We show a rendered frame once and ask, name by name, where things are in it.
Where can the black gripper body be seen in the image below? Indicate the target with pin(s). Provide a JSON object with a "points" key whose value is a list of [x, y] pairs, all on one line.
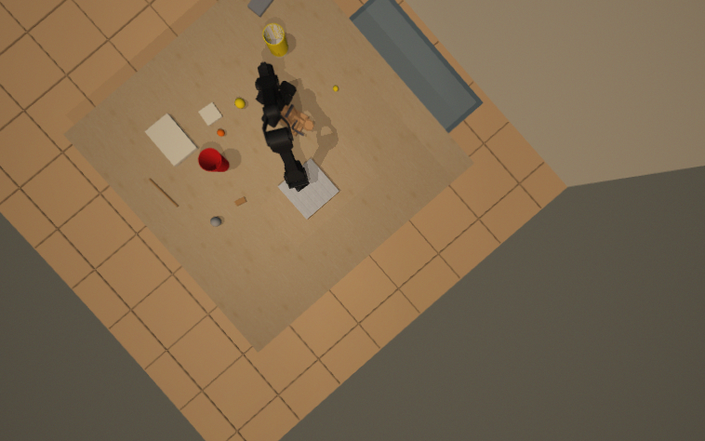
{"points": [[285, 89]]}

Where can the yellow cylindrical cup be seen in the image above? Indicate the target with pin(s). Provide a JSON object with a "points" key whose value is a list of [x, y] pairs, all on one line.
{"points": [[275, 39]]}

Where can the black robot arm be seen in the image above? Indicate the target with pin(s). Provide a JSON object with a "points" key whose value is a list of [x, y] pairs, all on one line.
{"points": [[280, 140]]}

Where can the dark red cup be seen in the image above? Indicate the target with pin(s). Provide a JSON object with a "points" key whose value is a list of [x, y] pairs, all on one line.
{"points": [[212, 161]]}

